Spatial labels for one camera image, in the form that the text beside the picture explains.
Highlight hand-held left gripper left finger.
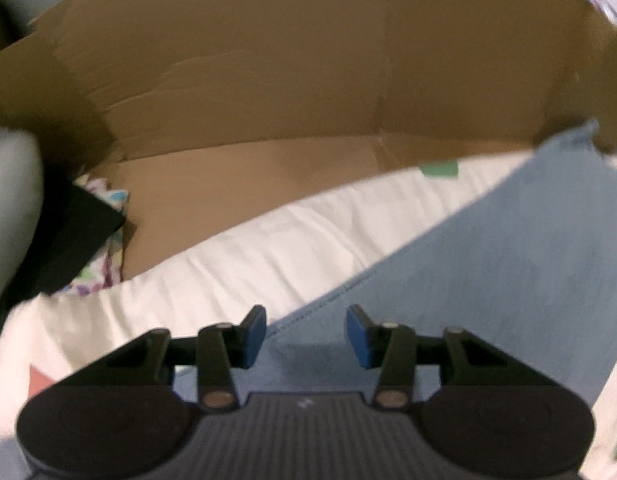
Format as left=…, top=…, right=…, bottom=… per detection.
left=96, top=304, right=268, bottom=412

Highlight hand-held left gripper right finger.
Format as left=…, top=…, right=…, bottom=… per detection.
left=345, top=304, right=531, bottom=412

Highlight blue denim pants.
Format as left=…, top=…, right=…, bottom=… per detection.
left=171, top=120, right=617, bottom=411

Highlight cream bear print blanket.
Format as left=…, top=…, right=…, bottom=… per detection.
left=0, top=152, right=617, bottom=480

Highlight floral patterned cloth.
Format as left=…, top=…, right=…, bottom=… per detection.
left=63, top=172, right=132, bottom=298

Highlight black cloth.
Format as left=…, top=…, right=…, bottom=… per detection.
left=0, top=160, right=126, bottom=356

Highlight grey U-shaped neck pillow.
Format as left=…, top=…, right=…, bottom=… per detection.
left=0, top=127, right=44, bottom=311

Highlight flattened brown cardboard sheet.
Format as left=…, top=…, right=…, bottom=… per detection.
left=0, top=0, right=617, bottom=281

